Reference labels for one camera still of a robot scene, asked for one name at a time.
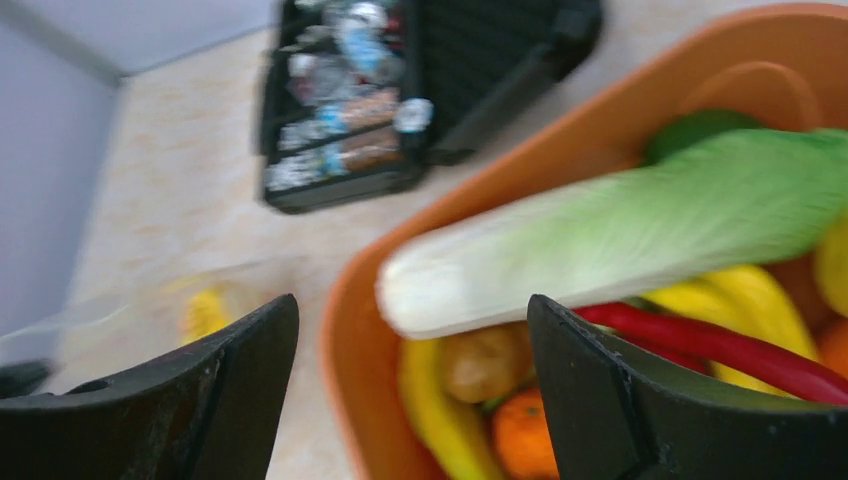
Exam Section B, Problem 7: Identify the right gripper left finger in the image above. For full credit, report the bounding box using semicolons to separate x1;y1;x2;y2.
1;294;299;479

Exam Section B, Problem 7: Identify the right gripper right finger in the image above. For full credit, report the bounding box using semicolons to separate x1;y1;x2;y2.
527;295;847;479

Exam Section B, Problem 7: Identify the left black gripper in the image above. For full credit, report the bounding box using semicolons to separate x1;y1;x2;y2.
0;359;53;399

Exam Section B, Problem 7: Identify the clear zip top bag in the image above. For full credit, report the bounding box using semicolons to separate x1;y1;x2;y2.
1;257;301;395

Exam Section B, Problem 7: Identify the toy yellow lemon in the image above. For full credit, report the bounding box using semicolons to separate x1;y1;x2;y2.
180;282;247;346

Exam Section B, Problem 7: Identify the toy yellow bell pepper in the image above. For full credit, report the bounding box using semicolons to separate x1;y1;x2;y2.
814;211;847;317

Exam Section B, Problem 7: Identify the toy orange fruit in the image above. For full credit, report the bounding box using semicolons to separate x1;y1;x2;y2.
492;387;560;479

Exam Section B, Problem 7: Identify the toy long red chili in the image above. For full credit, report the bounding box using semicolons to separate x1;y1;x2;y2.
575;302;847;406

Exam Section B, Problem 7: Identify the toy brown pear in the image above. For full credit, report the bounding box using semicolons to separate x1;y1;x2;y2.
440;322;533;404

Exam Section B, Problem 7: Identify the toy yellow banana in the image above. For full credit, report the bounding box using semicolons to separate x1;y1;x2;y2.
398;339;507;480

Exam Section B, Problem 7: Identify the toy green white cabbage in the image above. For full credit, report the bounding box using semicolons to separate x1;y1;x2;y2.
375;129;847;339

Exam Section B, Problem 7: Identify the toy green lime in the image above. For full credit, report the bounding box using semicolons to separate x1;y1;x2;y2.
642;109;764;165

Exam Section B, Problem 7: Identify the black poker chip case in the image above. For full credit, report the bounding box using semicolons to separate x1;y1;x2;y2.
257;0;604;214

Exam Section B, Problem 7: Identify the orange plastic basket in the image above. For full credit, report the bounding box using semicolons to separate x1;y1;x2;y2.
321;3;847;479

